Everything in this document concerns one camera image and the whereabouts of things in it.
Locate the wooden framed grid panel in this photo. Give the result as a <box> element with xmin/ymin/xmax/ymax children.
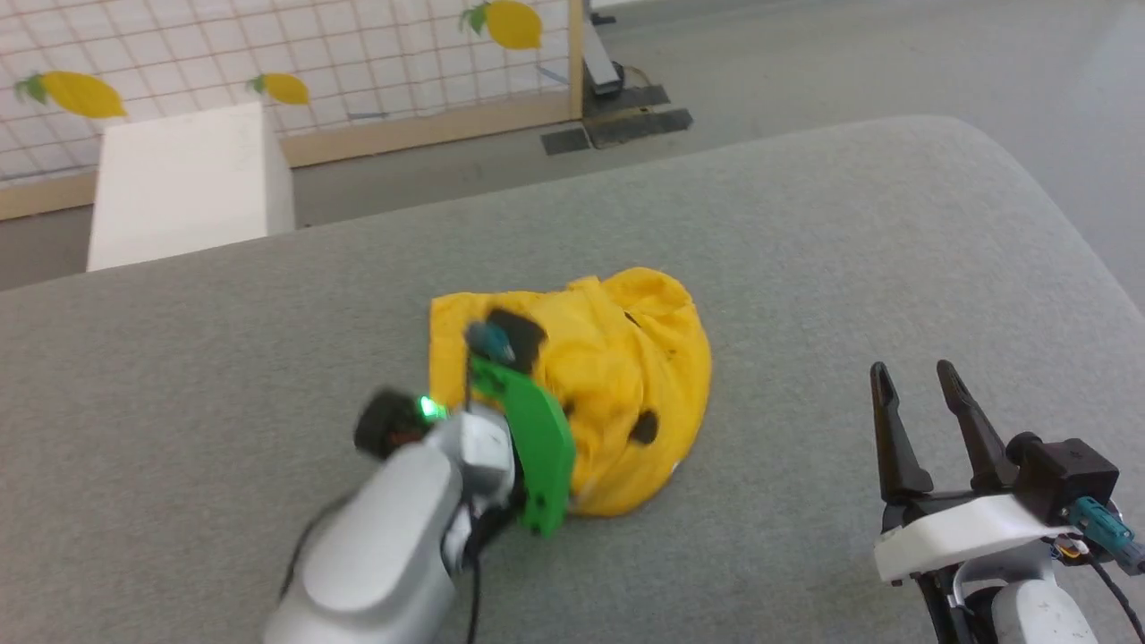
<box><xmin>0</xmin><ymin>0</ymin><xmax>588</xmax><ymax>222</ymax></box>

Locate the large yellow lemon decoration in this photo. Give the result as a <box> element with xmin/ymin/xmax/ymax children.
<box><xmin>460</xmin><ymin>0</ymin><xmax>544</xmax><ymax>51</ymax></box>
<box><xmin>13</xmin><ymin>71</ymin><xmax>128</xmax><ymax>120</ymax></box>

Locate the yellow t-shirt garment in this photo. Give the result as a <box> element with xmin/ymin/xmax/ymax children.
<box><xmin>428</xmin><ymin>267</ymin><xmax>714</xmax><ymax>520</ymax></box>

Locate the grey fabric sofa seat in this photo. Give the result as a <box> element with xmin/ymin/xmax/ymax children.
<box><xmin>0</xmin><ymin>114</ymin><xmax>1145</xmax><ymax>644</ymax></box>

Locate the small yellow lemon decoration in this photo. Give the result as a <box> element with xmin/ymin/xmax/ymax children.
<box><xmin>248</xmin><ymin>72</ymin><xmax>311</xmax><ymax>107</ymax></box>

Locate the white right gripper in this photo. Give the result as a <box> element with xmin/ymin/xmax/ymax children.
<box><xmin>869</xmin><ymin>360</ymin><xmax>1079</xmax><ymax>586</ymax></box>

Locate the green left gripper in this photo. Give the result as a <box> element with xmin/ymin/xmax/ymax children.
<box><xmin>467</xmin><ymin>355</ymin><xmax>661</xmax><ymax>538</ymax></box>

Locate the grey metal stand post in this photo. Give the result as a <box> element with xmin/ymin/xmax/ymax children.
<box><xmin>583</xmin><ymin>0</ymin><xmax>627</xmax><ymax>97</ymax></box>

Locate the teal right camera connector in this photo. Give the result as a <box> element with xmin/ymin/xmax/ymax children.
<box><xmin>1066</xmin><ymin>497</ymin><xmax>1145</xmax><ymax>575</ymax></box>

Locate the white rectangular box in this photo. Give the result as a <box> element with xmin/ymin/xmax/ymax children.
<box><xmin>86</xmin><ymin>101</ymin><xmax>297</xmax><ymax>273</ymax></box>

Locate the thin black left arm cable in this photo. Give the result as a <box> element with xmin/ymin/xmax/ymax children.
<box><xmin>452</xmin><ymin>501</ymin><xmax>515</xmax><ymax>644</ymax></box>

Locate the small dark floor plate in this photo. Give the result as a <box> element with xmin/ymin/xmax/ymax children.
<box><xmin>540</xmin><ymin>127</ymin><xmax>592</xmax><ymax>157</ymax></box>

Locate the large black floor plate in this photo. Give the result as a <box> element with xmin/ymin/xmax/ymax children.
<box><xmin>581</xmin><ymin>84</ymin><xmax>695</xmax><ymax>149</ymax></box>

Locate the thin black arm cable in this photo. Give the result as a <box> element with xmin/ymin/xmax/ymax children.
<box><xmin>1082</xmin><ymin>553</ymin><xmax>1145</xmax><ymax>644</ymax></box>
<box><xmin>452</xmin><ymin>501</ymin><xmax>515</xmax><ymax>644</ymax></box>

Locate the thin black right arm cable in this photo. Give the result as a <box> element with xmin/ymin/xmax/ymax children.
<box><xmin>1082</xmin><ymin>553</ymin><xmax>1145</xmax><ymax>644</ymax></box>

